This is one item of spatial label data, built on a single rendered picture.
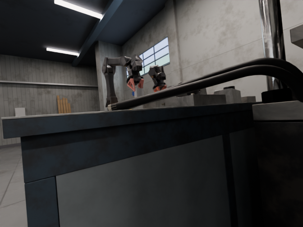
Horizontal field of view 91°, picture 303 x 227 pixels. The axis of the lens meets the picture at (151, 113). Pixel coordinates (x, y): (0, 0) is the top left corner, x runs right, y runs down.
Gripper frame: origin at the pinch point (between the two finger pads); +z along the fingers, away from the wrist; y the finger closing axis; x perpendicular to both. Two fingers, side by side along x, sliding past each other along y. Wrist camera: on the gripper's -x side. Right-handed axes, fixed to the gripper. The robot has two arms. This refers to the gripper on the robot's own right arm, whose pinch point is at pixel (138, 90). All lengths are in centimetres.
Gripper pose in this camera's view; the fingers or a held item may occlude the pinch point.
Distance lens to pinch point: 96.3
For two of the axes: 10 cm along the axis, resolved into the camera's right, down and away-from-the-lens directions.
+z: 3.1, 8.7, -3.9
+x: -4.3, 4.9, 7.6
